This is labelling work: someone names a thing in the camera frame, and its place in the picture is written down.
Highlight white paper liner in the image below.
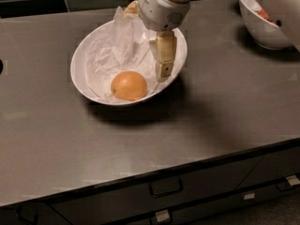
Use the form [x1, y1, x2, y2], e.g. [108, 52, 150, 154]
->
[85, 7, 158, 102]

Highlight large white bowl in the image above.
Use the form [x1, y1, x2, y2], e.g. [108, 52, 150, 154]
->
[70, 15, 188, 106]

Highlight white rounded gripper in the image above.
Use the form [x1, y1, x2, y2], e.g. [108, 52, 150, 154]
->
[124, 0, 190, 83]

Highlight orange fruit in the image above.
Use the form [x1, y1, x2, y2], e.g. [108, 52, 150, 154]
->
[111, 71, 147, 101]

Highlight white drawer label tag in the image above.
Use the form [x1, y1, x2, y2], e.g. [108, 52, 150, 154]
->
[156, 210, 171, 223]

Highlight dark lower drawer front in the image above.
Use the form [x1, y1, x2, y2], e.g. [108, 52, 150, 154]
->
[104, 178, 300, 225]

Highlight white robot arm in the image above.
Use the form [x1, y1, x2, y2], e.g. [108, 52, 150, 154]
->
[125, 0, 190, 83]

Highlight dark drawer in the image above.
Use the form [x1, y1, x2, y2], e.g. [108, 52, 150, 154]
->
[52, 157, 261, 225]
[104, 178, 300, 225]
[239, 147, 300, 188]

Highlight dark right drawer front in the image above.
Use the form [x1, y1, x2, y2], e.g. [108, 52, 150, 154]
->
[239, 147, 300, 188]

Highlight red strawberries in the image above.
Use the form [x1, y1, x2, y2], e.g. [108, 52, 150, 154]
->
[257, 8, 280, 26]

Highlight dark upper drawer front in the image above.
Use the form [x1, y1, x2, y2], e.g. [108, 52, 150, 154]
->
[52, 157, 261, 225]

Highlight black drawer handle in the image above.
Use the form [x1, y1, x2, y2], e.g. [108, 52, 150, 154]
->
[149, 177, 184, 198]

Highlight white bowl with strawberries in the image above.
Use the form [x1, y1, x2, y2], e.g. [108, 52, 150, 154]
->
[239, 0, 292, 50]

